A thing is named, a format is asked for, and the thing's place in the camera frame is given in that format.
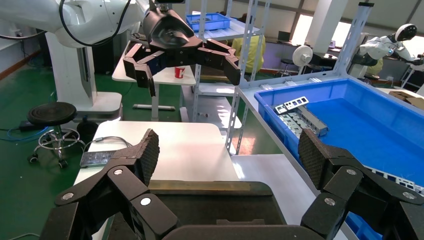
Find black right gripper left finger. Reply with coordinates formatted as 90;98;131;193
39;128;180;240

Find white pedestal fan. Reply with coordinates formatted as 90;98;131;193
292;45;314;76

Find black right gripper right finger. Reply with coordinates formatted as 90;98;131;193
298;127;424;240

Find small blue plastic tray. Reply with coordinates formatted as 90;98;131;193
185;12;232;33

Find person in yellow jacket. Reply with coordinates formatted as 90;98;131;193
231;13;267;75

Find black rounded floor object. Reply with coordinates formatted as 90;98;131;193
76;116;99;144

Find grey flat electronic device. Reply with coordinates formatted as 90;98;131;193
80;149;117;169

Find black camera cable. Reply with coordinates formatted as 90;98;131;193
58;0;132;48

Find grey device cable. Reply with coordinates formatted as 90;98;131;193
82;136;134;153

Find grey perforated metal bracket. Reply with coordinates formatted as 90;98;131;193
274;96;310;116

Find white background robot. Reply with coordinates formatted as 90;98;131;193
351;23;424;80

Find black power adapter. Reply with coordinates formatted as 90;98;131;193
18;120;45;132

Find open cardboard box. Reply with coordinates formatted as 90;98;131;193
389;90;424;111

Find grey slotted metal plate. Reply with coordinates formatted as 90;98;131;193
278;111;312;139

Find blue plastic bin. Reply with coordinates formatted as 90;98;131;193
254;77;424;240

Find grey metal channel part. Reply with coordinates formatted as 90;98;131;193
297;105;329;137

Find white background shelf rack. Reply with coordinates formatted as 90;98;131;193
180;0;263;133

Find black round wheeled stool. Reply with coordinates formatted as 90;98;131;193
27;101;86;170

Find black bar stool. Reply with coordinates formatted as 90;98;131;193
280;58;296;78

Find white robot torso column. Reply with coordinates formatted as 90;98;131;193
44;31;123;121

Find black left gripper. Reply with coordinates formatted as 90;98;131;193
123;0;242;98

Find white standing desk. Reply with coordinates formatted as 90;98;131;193
111;39;197;122

